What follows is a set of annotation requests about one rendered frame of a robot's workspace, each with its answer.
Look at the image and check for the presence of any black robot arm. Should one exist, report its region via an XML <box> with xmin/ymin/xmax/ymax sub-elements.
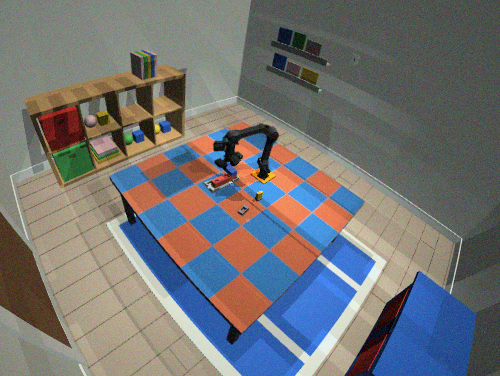
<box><xmin>214</xmin><ymin>123</ymin><xmax>279</xmax><ymax>180</ymax></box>

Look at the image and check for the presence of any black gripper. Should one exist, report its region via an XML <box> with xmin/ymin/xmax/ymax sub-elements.
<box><xmin>214</xmin><ymin>149</ymin><xmax>243</xmax><ymax>171</ymax></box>

